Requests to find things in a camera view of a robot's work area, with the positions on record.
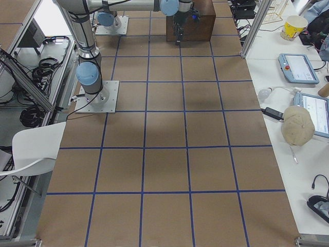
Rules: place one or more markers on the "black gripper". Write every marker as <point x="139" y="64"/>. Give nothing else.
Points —
<point x="180" y="18"/>

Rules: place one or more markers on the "yellow popcorn cup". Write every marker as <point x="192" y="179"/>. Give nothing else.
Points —
<point x="293" y="26"/>

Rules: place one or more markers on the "white light bulb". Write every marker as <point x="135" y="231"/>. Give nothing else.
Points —
<point x="264" y="93"/>

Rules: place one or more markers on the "black power adapter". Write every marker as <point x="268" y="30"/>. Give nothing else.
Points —
<point x="272" y="113"/>

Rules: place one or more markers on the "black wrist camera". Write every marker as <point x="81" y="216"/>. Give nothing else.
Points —
<point x="195" y="14"/>

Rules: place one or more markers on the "blue teach pendant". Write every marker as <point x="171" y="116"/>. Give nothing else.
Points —
<point x="297" y="68"/>
<point x="318" y="109"/>

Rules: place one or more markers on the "aluminium frame post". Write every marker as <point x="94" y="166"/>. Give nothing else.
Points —
<point x="258" y="20"/>

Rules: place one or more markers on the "dark wooden drawer cabinet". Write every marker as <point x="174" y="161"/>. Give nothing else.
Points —
<point x="201" y="31"/>

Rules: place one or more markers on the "gold wire rack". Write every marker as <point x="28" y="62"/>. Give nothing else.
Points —
<point x="275" y="11"/>

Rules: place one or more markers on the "white chair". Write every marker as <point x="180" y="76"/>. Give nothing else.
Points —
<point x="35" y="150"/>

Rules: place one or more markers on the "beige cap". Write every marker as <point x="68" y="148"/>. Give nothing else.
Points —
<point x="297" y="128"/>

